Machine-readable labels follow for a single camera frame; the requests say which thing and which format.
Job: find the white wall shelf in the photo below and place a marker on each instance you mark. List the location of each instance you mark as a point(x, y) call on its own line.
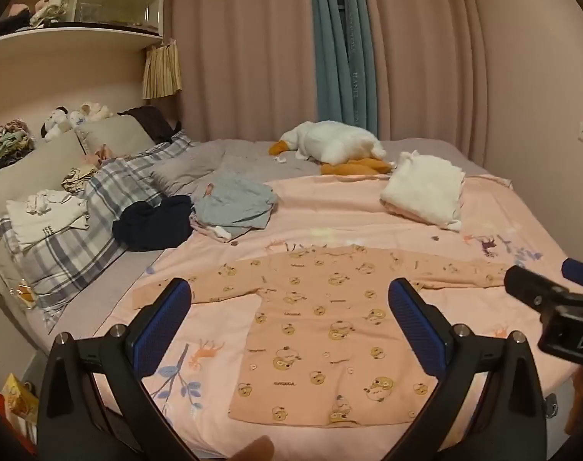
point(80, 36)

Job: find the dark brown cloth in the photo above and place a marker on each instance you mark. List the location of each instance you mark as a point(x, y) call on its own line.
point(149, 120)

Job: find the black yellow striped cloth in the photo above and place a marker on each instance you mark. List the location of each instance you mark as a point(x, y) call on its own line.
point(77, 180)

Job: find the small beige pillow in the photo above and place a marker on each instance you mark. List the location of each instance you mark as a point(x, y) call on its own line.
point(118, 132)

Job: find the plaid grey pillow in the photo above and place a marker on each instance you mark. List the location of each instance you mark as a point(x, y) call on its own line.
point(65, 259)

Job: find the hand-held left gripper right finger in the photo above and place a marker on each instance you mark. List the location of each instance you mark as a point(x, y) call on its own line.
point(416, 331)

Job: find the small pink white cloth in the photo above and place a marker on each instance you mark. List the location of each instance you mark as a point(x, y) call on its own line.
point(214, 230)

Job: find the white and orange clothes pile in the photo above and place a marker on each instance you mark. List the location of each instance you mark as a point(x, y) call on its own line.
point(334, 141)

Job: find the floral patterned cloth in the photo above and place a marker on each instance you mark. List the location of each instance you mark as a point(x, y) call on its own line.
point(8, 146)

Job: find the peach cartoon print shirt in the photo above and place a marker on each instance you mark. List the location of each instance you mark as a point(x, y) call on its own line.
point(320, 336)

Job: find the white folded cloth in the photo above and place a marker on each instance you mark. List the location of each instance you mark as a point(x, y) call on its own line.
point(423, 187)

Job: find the large beige pillow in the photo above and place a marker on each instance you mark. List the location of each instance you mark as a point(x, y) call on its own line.
point(22, 173)

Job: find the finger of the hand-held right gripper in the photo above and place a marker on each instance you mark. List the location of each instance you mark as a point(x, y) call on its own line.
point(582, 271)
point(531, 285)

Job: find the white printed cloth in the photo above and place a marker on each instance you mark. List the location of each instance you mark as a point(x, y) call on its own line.
point(46, 223)

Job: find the white cloth pile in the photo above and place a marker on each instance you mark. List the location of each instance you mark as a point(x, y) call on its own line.
point(48, 7)

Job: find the beige plush toy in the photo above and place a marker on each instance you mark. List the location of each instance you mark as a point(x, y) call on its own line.
point(94, 111)

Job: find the pink curtain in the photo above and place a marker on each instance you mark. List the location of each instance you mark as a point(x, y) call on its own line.
point(253, 48)

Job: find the grey cloth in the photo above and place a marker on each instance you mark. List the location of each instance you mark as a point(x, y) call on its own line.
point(236, 201)

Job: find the pink animal print blanket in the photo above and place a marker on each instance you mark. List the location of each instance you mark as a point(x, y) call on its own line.
point(349, 221)

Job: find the small yellow curtain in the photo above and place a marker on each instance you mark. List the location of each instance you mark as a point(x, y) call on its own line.
point(161, 69)

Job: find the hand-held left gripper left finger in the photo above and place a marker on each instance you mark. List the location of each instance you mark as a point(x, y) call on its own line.
point(161, 331)

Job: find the yellow box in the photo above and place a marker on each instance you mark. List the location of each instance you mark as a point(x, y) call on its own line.
point(20, 396)

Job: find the teal curtain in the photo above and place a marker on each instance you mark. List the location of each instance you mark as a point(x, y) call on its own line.
point(341, 48)

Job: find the navy cloth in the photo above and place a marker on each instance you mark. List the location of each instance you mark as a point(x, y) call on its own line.
point(152, 223)

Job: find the person's left hand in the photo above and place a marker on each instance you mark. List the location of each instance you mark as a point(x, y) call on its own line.
point(250, 450)

